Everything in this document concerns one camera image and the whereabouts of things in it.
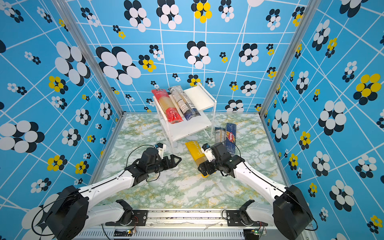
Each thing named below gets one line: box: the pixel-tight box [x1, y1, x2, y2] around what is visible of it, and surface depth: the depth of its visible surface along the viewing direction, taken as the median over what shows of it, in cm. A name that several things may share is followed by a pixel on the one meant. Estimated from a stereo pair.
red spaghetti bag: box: [151, 89, 184, 124], surface depth 74 cm
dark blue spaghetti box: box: [225, 122, 237, 155], surface depth 104 cm
